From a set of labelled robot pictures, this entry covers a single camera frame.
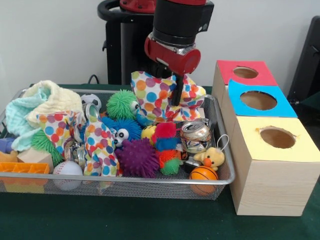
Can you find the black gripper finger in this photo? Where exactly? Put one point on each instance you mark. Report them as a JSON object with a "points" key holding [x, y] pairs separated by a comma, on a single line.
{"points": [[176, 90]]}

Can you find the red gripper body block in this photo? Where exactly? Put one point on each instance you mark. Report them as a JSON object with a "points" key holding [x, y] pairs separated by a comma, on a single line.
{"points": [[172, 55]]}

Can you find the blue spiky ball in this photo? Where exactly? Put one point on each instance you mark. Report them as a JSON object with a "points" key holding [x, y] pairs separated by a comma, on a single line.
{"points": [[127, 129]]}

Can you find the white knitted cloth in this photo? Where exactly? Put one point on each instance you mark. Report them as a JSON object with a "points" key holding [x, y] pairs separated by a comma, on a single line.
{"points": [[57, 102]]}

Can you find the mint green knitted cloth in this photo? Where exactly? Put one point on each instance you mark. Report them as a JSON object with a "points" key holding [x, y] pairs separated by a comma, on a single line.
{"points": [[17, 122]]}

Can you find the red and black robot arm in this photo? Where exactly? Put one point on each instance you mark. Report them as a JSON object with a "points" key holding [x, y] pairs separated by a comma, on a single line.
{"points": [[180, 20]]}

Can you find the wooden box with three holes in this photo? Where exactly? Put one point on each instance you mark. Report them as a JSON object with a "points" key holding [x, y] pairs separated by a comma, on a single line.
{"points": [[270, 175]]}

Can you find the crushed silver can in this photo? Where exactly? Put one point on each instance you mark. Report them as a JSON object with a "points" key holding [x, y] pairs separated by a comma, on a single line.
{"points": [[196, 136]]}

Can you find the rainbow spiky caterpillar toy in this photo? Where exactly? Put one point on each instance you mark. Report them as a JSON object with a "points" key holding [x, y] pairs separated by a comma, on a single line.
{"points": [[166, 145]]}

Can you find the small yellow duck toy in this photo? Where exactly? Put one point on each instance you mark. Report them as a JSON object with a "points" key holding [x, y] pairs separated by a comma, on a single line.
{"points": [[212, 159]]}

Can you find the purple spiky ball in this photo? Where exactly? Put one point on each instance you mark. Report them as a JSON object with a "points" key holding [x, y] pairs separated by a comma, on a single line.
{"points": [[137, 159]]}

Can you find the small orange basketball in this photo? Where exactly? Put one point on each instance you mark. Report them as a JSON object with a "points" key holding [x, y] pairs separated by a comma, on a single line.
{"points": [[203, 175]]}

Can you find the small white baseball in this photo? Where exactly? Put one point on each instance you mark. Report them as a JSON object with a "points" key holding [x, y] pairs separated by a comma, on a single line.
{"points": [[67, 171]]}

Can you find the black upright panel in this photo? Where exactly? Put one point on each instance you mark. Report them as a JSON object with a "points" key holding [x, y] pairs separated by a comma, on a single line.
{"points": [[310, 65]]}

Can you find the green cloth side table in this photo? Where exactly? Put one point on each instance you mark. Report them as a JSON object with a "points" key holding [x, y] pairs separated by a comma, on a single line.
{"points": [[312, 102]]}

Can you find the orange toy building block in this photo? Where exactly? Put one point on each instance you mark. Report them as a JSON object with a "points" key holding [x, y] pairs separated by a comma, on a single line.
{"points": [[22, 168]]}

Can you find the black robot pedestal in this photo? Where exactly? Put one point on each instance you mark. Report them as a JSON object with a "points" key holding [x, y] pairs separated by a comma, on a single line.
{"points": [[125, 50]]}

